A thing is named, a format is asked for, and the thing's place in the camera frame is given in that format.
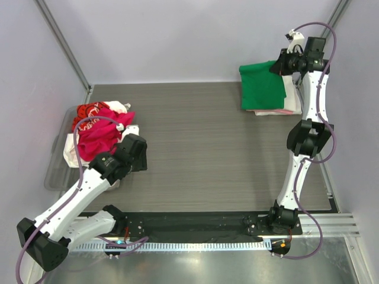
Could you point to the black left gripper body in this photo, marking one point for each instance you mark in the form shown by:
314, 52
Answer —
139, 163

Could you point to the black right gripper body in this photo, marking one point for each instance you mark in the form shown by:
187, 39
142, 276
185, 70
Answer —
291, 62

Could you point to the green t shirt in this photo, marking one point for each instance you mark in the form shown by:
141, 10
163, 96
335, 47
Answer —
261, 89

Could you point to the clear plastic bin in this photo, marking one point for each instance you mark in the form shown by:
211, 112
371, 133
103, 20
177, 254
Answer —
59, 175

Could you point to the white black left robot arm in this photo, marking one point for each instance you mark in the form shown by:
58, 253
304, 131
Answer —
50, 237

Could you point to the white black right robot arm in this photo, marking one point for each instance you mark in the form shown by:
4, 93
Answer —
309, 136

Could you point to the magenta red t shirt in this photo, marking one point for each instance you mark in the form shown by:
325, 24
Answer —
97, 136

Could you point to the folded white t shirt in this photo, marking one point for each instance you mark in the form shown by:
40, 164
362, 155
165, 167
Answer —
291, 101

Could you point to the folded pink t shirt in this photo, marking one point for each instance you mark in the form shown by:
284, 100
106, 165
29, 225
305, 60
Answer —
276, 112

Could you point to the red printed t shirt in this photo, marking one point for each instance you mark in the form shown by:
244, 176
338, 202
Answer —
87, 110

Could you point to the white t shirt in bin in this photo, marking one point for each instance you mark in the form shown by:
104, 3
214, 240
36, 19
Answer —
71, 152

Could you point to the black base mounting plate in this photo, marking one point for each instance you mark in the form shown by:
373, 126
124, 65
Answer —
202, 227

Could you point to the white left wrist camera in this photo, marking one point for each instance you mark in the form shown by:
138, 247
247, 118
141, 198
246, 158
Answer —
129, 129

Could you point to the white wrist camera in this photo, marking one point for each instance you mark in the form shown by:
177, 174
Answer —
296, 41
129, 129

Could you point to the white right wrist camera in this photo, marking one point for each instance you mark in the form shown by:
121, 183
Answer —
296, 41

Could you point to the right aluminium frame post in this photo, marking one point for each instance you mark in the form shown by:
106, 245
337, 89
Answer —
329, 27

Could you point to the aluminium frame post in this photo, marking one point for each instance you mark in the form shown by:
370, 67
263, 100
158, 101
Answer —
329, 27
62, 42

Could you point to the left aluminium frame post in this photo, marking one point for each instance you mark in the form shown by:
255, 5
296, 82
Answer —
62, 42

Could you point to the slotted grey cable duct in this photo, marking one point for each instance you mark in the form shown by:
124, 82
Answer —
117, 246

